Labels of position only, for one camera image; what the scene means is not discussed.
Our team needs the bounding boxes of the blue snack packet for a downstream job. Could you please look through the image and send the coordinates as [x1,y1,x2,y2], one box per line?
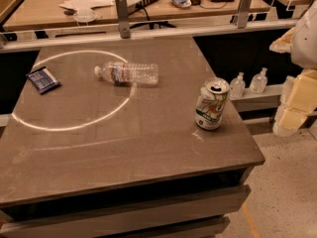
[27,66,61,94]

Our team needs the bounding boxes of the right clear sanitizer bottle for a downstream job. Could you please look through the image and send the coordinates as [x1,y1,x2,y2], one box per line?
[250,67,267,93]

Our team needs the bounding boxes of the right grey metal post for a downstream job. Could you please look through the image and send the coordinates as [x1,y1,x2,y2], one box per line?
[236,0,252,29]

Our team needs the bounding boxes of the clear round lid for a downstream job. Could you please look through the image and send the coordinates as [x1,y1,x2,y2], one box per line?
[73,8,97,23]

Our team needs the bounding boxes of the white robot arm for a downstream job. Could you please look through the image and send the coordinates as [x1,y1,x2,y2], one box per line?
[269,1,317,136]

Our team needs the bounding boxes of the wooden background desk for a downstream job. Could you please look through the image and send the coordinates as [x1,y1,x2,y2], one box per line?
[2,0,275,32]

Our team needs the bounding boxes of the blue white pouch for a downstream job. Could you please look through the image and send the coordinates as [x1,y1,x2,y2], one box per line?
[171,0,191,8]

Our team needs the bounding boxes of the clear plastic water bottle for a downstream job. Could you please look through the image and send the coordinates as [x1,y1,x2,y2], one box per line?
[94,61,159,85]

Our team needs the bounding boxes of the left grey metal post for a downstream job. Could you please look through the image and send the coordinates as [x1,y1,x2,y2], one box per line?
[115,0,131,39]

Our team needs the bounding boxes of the white papers on desk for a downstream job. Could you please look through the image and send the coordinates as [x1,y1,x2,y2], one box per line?
[59,0,114,10]

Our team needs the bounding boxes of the clear sanitizer bottle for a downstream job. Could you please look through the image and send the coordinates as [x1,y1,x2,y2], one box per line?
[250,67,267,93]
[230,72,246,99]

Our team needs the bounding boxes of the grey power strip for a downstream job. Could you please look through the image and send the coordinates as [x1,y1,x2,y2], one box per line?
[127,0,158,15]

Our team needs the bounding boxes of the green white soda can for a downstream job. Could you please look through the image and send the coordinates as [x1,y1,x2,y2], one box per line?
[195,77,230,130]

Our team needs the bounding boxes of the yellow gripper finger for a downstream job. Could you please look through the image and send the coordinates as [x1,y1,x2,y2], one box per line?
[280,70,317,113]
[272,105,307,137]

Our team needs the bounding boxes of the grey metal post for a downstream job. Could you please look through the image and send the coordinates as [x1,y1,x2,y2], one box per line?
[115,0,131,39]
[236,0,252,29]

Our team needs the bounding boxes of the left clear sanitizer bottle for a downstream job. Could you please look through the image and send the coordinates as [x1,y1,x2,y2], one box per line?
[230,72,246,99]

